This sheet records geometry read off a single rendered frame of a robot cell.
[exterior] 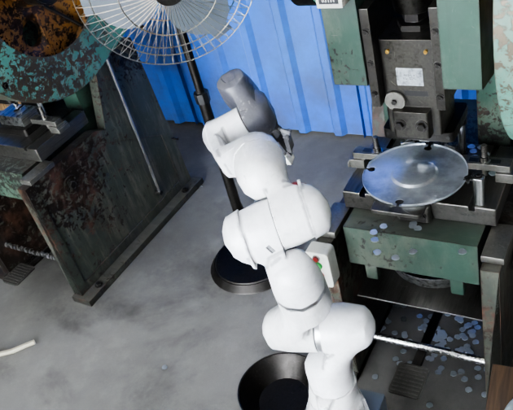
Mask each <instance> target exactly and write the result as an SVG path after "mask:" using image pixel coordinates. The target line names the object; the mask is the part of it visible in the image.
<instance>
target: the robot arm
mask: <svg viewBox="0 0 513 410"><path fill-rule="evenodd" d="M217 89H218V91H219V92H220V94H221V96H222V98H223V100H224V102H225V103H226V105H227V106H228V107H229V108H230V109H231V110H230V111H228V112H227V113H225V114H223V115H221V116H219V117H217V118H216V119H213V120H210V121H208V122H207V123H206V124H205V126H204V129H203V139H204V143H205V145H206V147H207V148H208V150H209V151H210V152H211V153H212V154H213V157H214V159H215V160H216V161H217V163H218V164H219V166H220V168H221V170H222V171H223V173H224V174H225V175H226V176H227V177H229V178H231V177H236V179H237V182H238V184H239V186H240V187H241V189H242V191H243V192H244V193H245V194H246V195H247V196H249V197H250V198H253V199H254V200H256V201H257V200H260V201H259V202H256V203H253V204H251V205H250V206H248V207H245V208H244V209H242V210H240V211H239V210H238V209H237V210H236V211H234V212H232V213H231V214H229V215H228V216H227V217H226V218H225V219H224V222H223V228H222V234H223V239H224V243H225V245H226V247H227V248H228V249H229V251H230V252H231V254H232V255H233V257H234V258H236V259H237V260H239V261H241V262H242V263H245V264H250V265H251V266H252V267H253V268H254V269H257V264H262V265H263V266H265V270H266V272H267V275H268V278H269V281H270V285H271V288H272V291H273V293H274V297H275V298H276V301H277V303H278V305H277V306H275V307H273V308H271V309H270V310H269V311H268V312H267V313H266V315H265V317H264V320H263V324H262V331H263V336H264V338H265V340H266V341H267V343H268V345H269V346H270V348H272V349H273V350H278V351H287V352H309V354H308V356H307V358H306V360H305V371H306V375H307V378H308V380H309V400H308V403H307V406H306V410H370V409H369V408H368V405H367V403H366V400H365V398H364V396H363V395H362V393H361V391H360V390H359V388H358V387H357V379H356V376H355V373H354V371H353V362H352V359H353V357H354V356H355V355H356V354H357V353H358V352H359V351H362V350H364V349H366V348H367V347H368V346H370V345H371V343H372V340H373V337H374V335H375V331H376V329H375V319H374V317H373V316H372V314H371V311H370V310H369V309H368V308H367V307H366V306H365V305H360V304H354V303H345V302H343V303H333V302H332V298H331V292H330V290H329V287H328V285H327V281H326V278H325V277H324V276H323V274H322V271H321V269H320V268H319V267H318V265H317V264H316V263H315V262H314V261H313V259H312V258H311V257H310V256H309V255H308V254H307V253H306V252H304V251H303V250H302V249H298V248H294V249H290V248H293V247H295V246H299V245H301V244H303V243H305V242H307V241H308V240H310V239H312V238H319V237H320V236H322V235H323V234H325V233H327V232H329V230H330V227H331V220H332V215H331V209H330V206H329V202H328V200H327V199H326V198H325V197H324V195H323V194H322V193H321V192H320V190H319V189H317V188H315V187H313V186H312V185H309V184H305V183H301V181H300V179H299V180H297V183H298V185H293V184H292V183H290V181H289V179H288V177H287V165H292V163H293V160H294V158H295V156H294V155H293V154H292V149H293V146H294V143H293V140H292V135H291V133H292V130H291V129H288V130H284V129H282V127H281V126H280V125H279V124H278V121H277V117H276V114H275V111H274V108H273V106H272V105H271V103H270V101H269V99H268V98H267V97H266V96H265V94H264V93H263V92H262V91H260V90H259V88H258V87H257V85H256V84H255V83H254V82H253V80H252V79H251V78H250V76H248V75H247V74H246V73H245V72H243V71H242V70H241V69H238V68H236V69H232V70H229V71H228V72H226V73H225V74H223V75H222V76H221V77H220V78H219V80H218V82H217ZM282 135H283V136H282ZM262 199H263V200H262ZM288 249H290V250H288Z"/></svg>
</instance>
